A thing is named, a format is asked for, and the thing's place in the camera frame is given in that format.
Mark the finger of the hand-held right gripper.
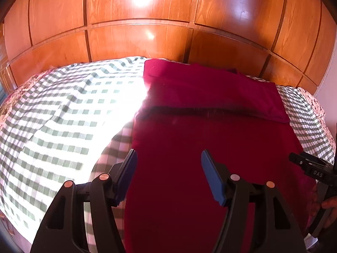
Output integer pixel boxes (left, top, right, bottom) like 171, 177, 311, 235
289, 151, 320, 170

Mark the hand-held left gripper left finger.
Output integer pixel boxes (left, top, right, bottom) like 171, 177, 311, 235
30, 149, 138, 253

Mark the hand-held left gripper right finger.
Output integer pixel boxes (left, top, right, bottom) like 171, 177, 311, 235
201, 150, 307, 253

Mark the dark red garment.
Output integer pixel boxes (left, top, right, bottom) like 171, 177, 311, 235
124, 59, 318, 253

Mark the person's right hand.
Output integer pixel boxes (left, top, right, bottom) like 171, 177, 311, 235
311, 184, 337, 228

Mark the green checked blanket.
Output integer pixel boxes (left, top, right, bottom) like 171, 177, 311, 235
0, 56, 337, 253

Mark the wooden panelled wardrobe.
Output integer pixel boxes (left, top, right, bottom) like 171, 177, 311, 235
0, 0, 337, 97

